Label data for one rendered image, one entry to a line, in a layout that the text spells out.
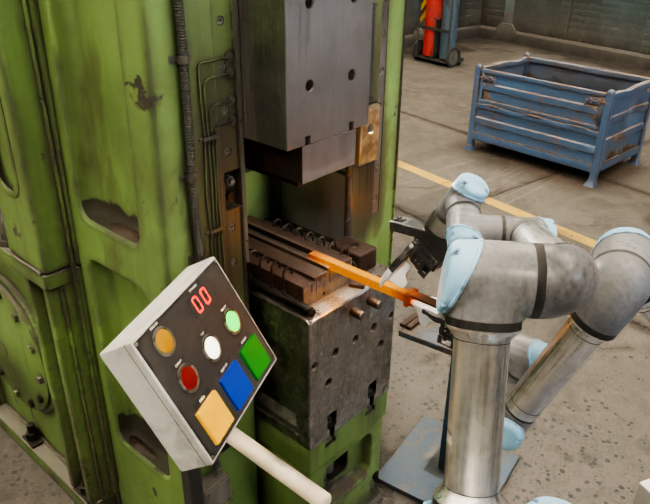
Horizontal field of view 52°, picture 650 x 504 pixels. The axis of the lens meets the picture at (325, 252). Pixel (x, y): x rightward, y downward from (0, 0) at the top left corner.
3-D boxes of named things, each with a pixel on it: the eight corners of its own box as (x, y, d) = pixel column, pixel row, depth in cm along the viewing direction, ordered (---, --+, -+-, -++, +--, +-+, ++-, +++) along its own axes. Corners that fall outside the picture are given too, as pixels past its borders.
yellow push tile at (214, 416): (235, 418, 132) (215, 389, 130) (219, 445, 126) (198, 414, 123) (228, 420, 133) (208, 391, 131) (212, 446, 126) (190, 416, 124)
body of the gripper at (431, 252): (421, 281, 159) (446, 249, 151) (396, 255, 162) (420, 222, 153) (439, 269, 164) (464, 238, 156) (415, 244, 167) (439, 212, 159)
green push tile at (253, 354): (271, 359, 149) (254, 332, 147) (259, 380, 143) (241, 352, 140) (265, 361, 150) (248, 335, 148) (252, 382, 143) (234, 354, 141)
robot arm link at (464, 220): (504, 238, 134) (500, 202, 142) (447, 235, 135) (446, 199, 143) (498, 265, 140) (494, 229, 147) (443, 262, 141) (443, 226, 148)
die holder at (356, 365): (389, 389, 220) (398, 270, 199) (310, 452, 194) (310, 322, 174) (270, 324, 253) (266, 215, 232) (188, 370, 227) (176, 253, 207)
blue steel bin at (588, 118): (641, 164, 549) (662, 75, 516) (593, 188, 501) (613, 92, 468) (514, 130, 626) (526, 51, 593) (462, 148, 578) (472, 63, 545)
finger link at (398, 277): (390, 300, 160) (417, 273, 158) (373, 282, 162) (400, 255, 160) (393, 300, 163) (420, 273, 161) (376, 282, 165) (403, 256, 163)
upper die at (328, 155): (355, 163, 176) (356, 128, 172) (302, 184, 163) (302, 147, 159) (246, 129, 201) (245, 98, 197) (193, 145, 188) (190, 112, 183)
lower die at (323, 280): (351, 281, 193) (351, 254, 189) (302, 308, 180) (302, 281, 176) (251, 236, 217) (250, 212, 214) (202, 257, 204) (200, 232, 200)
